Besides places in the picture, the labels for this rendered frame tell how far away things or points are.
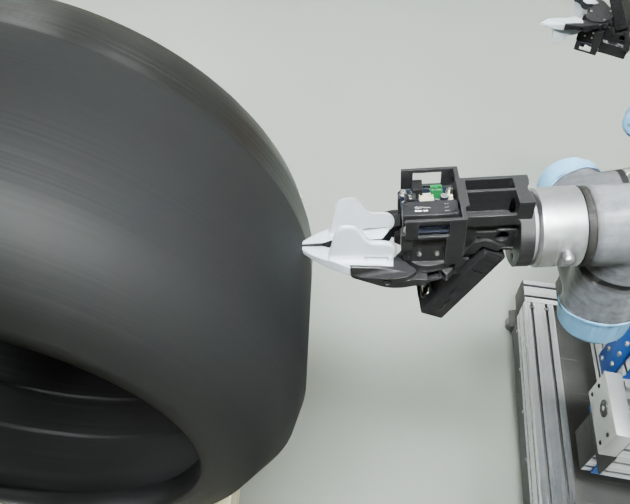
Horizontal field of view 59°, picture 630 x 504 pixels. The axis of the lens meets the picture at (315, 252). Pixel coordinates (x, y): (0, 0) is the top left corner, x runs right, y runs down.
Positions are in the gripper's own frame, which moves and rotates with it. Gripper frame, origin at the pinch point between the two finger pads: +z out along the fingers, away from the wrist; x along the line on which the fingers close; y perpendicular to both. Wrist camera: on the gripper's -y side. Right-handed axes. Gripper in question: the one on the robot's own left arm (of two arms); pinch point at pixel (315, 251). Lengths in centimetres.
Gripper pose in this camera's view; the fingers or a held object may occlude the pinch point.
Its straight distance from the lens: 55.6
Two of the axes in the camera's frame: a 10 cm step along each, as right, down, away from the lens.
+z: -9.9, 0.4, 1.0
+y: -1.0, -6.7, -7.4
